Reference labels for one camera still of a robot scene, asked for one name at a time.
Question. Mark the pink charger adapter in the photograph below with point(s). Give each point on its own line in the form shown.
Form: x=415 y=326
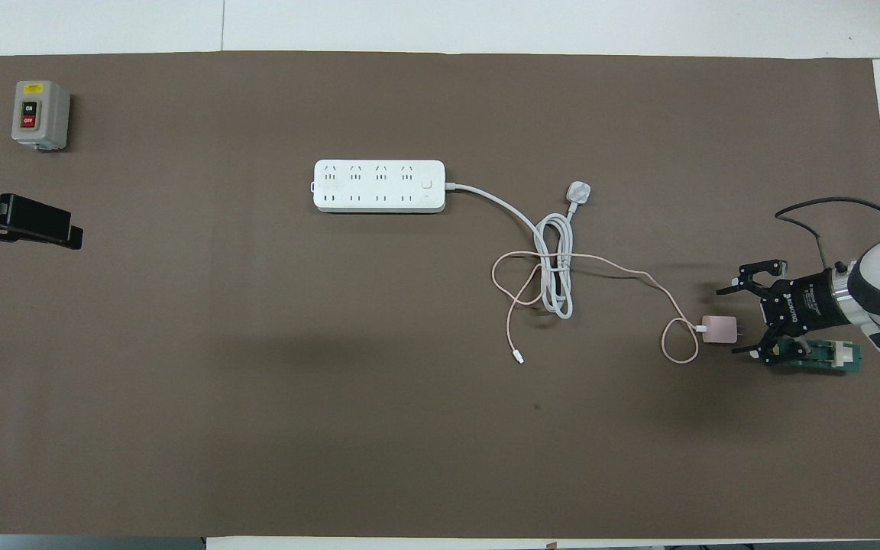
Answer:
x=719 y=329

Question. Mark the white power strip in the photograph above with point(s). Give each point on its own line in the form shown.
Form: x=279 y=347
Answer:
x=379 y=186

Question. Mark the brown table mat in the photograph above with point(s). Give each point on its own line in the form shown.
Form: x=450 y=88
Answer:
x=409 y=428

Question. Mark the grey on-off switch box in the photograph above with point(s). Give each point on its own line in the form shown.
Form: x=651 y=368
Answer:
x=41 y=114

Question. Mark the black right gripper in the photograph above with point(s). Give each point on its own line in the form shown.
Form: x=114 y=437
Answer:
x=799 y=305

